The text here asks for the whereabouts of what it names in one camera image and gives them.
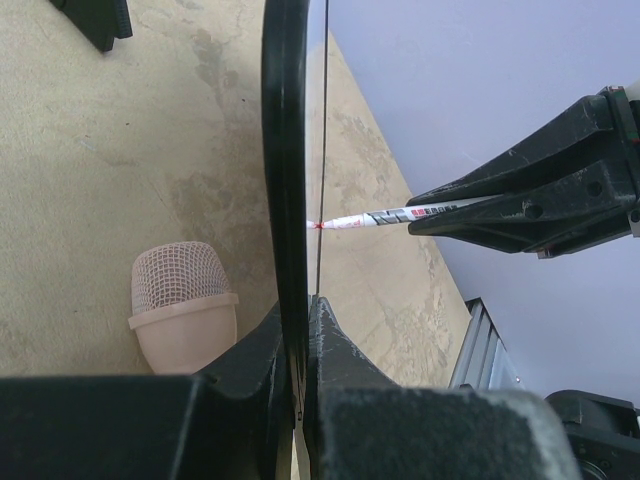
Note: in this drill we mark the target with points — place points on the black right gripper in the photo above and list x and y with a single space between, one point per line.
585 165

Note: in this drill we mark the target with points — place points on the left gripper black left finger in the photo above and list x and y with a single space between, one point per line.
229 420

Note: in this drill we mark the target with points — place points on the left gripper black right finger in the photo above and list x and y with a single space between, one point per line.
359 424

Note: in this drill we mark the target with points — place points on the red capped whiteboard marker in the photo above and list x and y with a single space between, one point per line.
393 216

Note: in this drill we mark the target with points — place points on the white whiteboard black frame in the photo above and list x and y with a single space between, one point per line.
294 83

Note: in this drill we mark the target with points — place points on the pink toy microphone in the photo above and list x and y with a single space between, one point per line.
183 307

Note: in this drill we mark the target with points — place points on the wire whiteboard stand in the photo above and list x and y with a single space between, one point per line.
100 21

